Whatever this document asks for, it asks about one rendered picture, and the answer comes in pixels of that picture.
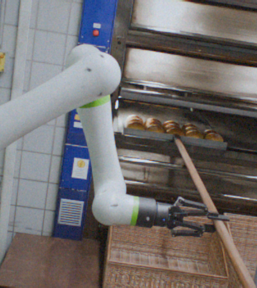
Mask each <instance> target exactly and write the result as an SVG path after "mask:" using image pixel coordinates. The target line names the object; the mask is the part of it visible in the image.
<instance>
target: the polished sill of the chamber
mask: <svg viewBox="0 0 257 288"><path fill-rule="evenodd" d="M113 134H114V140H115V141H120V142H125V143H132V144H137V145H145V146H149V147H157V148H162V149H170V150H178V148H177V145H175V144H174V143H173V140H172V139H164V138H156V137H151V136H144V135H139V134H130V133H126V132H122V131H117V130H114V131H113ZM182 144H183V145H184V148H185V149H186V151H187V152H195V153H199V154H208V155H212V156H220V157H225V158H233V159H241V160H246V161H253V162H257V152H251V151H246V150H238V149H233V148H224V147H215V146H211V145H203V144H198V143H189V142H185V141H182Z"/></svg>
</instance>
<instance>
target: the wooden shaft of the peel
mask: <svg viewBox="0 0 257 288"><path fill-rule="evenodd" d="M175 144H176V145H177V148H178V150H179V152H180V153H181V156H182V158H183V160H184V162H185V164H186V166H187V170H188V172H189V174H190V175H191V178H192V180H193V182H194V184H195V186H196V189H197V191H198V193H199V195H200V197H201V199H202V201H203V203H204V204H206V205H207V206H208V210H209V211H212V212H217V210H216V208H215V206H214V204H213V202H212V201H211V199H210V197H209V194H208V192H207V190H206V188H205V186H204V184H203V182H202V180H201V179H200V177H199V175H198V173H197V171H196V169H195V167H194V166H193V163H192V162H191V159H190V158H189V156H188V154H187V151H186V149H185V148H184V145H183V144H182V141H181V140H180V139H176V140H175ZM211 221H212V223H213V225H214V227H215V229H216V231H217V233H218V236H219V238H220V240H221V242H222V244H223V246H224V248H225V250H226V252H227V255H228V257H229V259H230V261H231V263H232V265H233V267H234V269H235V272H236V275H237V277H238V279H239V281H240V283H241V285H242V287H243V288H257V287H256V286H255V284H254V282H253V279H252V278H251V276H250V274H249V272H248V270H247V268H246V266H245V265H244V263H243V261H242V259H241V257H240V255H239V253H238V251H237V249H236V247H235V245H234V244H233V241H232V239H231V237H230V235H229V233H228V231H227V229H226V227H225V225H224V223H223V222H222V221H220V220H211Z"/></svg>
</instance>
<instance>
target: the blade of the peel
mask: <svg viewBox="0 0 257 288"><path fill-rule="evenodd" d="M121 119H122V126H123V132H126V133H130V134H139V135H144V136H151V137H156V138H164V139H168V140H172V137H173V134H167V133H162V132H154V131H149V130H146V129H145V130H137V129H129V128H127V123H126V119H127V118H126V117H121ZM199 130H200V131H201V133H203V132H204V131H207V130H205V129H199ZM180 137H181V138H182V141H185V142H189V143H198V144H203V145H211V146H215V147H224V148H227V142H226V141H225V140H224V139H223V142H221V141H213V140H208V139H204V138H203V139H200V138H192V137H187V136H180Z"/></svg>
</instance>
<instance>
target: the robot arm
mask: <svg viewBox="0 0 257 288"><path fill-rule="evenodd" d="M120 80H121V70H120V67H119V65H118V63H117V62H116V61H115V60H114V59H113V58H112V57H111V56H110V55H108V54H106V53H103V52H101V51H100V50H98V49H97V48H95V47H94V46H91V45H88V44H83V45H79V46H77V47H75V48H73V49H72V50H71V51H70V52H69V54H68V55H67V58H66V70H65V71H63V72H61V73H60V74H58V75H57V76H55V77H53V78H52V79H50V80H48V81H47V82H45V83H44V84H42V85H40V86H38V87H36V88H34V89H32V90H31V91H28V92H27V93H24V94H23V95H22V96H20V97H18V98H16V99H14V100H11V101H9V102H7V103H5V104H3V105H1V106H0V151H2V150H3V149H4V148H6V147H7V146H9V145H11V144H12V143H13V142H15V141H17V140H18V139H20V138H21V137H23V136H24V135H25V134H27V133H29V132H31V131H34V130H35V129H37V128H39V127H41V126H43V125H44V124H46V123H47V122H50V121H51V120H53V119H55V118H57V117H59V116H61V115H63V114H65V113H67V112H69V111H71V110H73V109H77V112H78V115H79V118H80V121H81V124H82V127H83V130H84V133H85V137H86V140H87V148H88V151H89V156H90V160H91V167H92V172H93V182H94V201H93V205H92V211H93V215H94V217H95V219H97V220H98V221H99V222H100V223H102V224H105V225H109V226H110V225H118V224H123V225H130V226H139V227H144V228H151V227H152V226H159V227H166V228H168V229H169V230H170V233H171V236H172V237H178V236H183V237H202V234H203V233H204V232H210V233H214V232H215V231H216V229H215V227H214V225H213V224H206V223H204V225H200V224H196V223H193V222H189V221H187V220H183V218H184V217H207V218H208V219H211V220H216V221H228V222H229V221H230V219H229V217H228V216H226V215H219V214H218V212H216V211H209V210H208V206H207V205H206V204H202V203H199V202H194V201H189V200H186V199H184V198H182V197H178V199H177V201H176V202H175V203H172V204H167V203H162V202H155V199H151V198H146V197H138V196H129V195H126V192H127V187H126V184H125V180H124V178H123V174H122V172H121V168H120V164H119V161H118V155H117V152H116V146H115V142H114V134H113V129H112V116H111V101H110V94H111V93H112V92H113V91H114V90H115V89H116V88H117V87H118V86H119V84H120ZM179 205H181V206H182V205H185V206H188V207H192V208H196V209H199V210H186V209H181V208H180V207H179ZM177 226H182V227H187V228H191V229H193V230H189V229H174V228H176V227H177Z"/></svg>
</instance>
